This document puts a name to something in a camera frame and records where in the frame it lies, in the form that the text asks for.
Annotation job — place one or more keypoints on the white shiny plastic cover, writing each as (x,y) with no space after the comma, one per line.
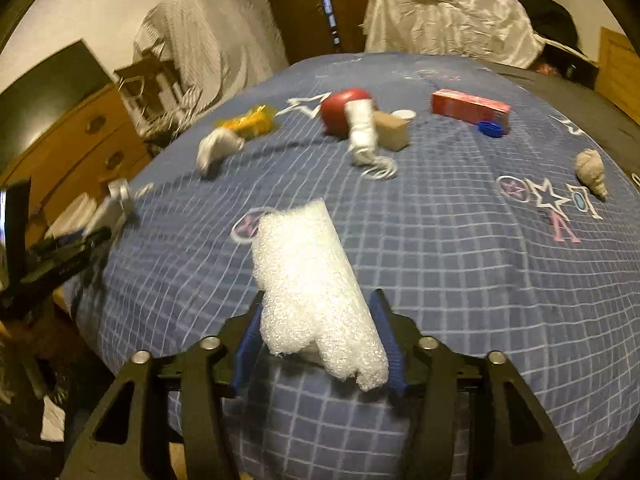
(497,31)

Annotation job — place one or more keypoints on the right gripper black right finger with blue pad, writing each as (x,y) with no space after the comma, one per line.
(510,436)

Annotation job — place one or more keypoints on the white string spool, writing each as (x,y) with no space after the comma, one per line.
(363,142)

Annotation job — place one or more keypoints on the grey striped cloth cover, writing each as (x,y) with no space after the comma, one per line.
(219,47)

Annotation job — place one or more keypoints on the wooden chest of drawers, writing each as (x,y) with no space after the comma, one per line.
(89,147)

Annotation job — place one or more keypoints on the red rectangular carton box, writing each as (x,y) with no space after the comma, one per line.
(471,109)

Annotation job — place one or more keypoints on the blue checked bed sheet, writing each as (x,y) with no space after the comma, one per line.
(486,243)

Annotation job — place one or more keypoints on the gold crumpled foil wrapper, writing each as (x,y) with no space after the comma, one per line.
(258,121)

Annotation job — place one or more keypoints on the white crumpled tissue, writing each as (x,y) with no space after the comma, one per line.
(221,143)

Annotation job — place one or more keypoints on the blue bottle cap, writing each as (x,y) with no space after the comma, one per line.
(491,129)

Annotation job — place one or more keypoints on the white bottle cap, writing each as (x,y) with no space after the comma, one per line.
(407,115)

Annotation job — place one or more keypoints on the white foam wrap sheet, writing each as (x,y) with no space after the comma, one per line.
(312,302)

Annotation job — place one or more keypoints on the beige crumpled paper ball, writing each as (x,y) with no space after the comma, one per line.
(589,169)

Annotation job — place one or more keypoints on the silver foil piece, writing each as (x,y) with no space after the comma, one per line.
(114,211)

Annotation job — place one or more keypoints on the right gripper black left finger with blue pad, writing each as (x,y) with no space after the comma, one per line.
(128,436)

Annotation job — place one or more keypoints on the black hat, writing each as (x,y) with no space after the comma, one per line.
(556,27)

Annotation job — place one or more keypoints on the wooden headboard panel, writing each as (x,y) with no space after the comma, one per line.
(619,73)

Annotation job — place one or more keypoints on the tan sponge block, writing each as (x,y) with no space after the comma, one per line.
(393,134)

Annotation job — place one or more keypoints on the red round ball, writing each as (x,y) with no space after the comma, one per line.
(332,110)

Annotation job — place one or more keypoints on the black flat screen television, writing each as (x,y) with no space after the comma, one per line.
(44,94)

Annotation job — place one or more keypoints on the white router with cables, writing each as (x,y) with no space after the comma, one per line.
(160,106)

